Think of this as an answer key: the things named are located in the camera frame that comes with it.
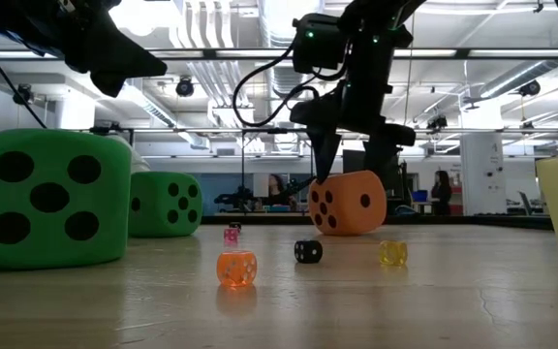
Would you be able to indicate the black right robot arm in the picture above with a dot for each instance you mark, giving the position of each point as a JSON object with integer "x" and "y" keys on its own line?
{"x": 381, "y": 14}

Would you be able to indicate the red shelf rack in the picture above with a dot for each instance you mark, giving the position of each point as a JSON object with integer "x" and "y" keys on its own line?
{"x": 457, "y": 208}

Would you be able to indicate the green foam die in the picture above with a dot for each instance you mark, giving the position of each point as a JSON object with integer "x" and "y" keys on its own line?
{"x": 112, "y": 203}
{"x": 155, "y": 208}

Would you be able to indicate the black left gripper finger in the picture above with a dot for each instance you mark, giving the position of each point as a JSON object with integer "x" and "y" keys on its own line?
{"x": 107, "y": 70}
{"x": 124, "y": 39}

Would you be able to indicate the small black die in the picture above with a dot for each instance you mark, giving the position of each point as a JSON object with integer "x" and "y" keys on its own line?
{"x": 235, "y": 225}
{"x": 308, "y": 252}

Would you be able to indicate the small orange translucent die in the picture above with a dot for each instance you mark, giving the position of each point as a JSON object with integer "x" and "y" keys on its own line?
{"x": 236, "y": 269}

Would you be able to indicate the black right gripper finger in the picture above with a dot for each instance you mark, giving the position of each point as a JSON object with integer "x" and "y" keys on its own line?
{"x": 381, "y": 155}
{"x": 325, "y": 150}

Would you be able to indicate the small yellow translucent die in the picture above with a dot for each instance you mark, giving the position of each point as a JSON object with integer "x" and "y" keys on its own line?
{"x": 393, "y": 253}

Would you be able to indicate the black background robot arm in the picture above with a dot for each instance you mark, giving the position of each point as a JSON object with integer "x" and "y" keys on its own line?
{"x": 303, "y": 186}
{"x": 240, "y": 198}

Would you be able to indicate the grey office chair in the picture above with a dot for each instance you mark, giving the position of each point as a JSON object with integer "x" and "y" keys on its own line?
{"x": 526, "y": 203}

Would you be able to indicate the person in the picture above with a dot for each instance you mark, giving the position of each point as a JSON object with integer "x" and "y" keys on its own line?
{"x": 442, "y": 194}
{"x": 276, "y": 194}

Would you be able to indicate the small pink die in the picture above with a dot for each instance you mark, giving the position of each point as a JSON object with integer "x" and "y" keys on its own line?
{"x": 231, "y": 236}

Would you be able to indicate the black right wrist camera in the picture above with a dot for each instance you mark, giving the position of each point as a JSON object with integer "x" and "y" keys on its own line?
{"x": 320, "y": 48}

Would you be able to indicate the blue background screen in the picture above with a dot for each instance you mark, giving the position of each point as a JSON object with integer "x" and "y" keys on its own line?
{"x": 419, "y": 196}

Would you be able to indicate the orange foam die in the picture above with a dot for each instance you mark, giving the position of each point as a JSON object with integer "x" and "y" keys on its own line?
{"x": 351, "y": 208}

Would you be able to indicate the white pillar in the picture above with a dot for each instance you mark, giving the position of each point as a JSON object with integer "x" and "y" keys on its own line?
{"x": 482, "y": 174}

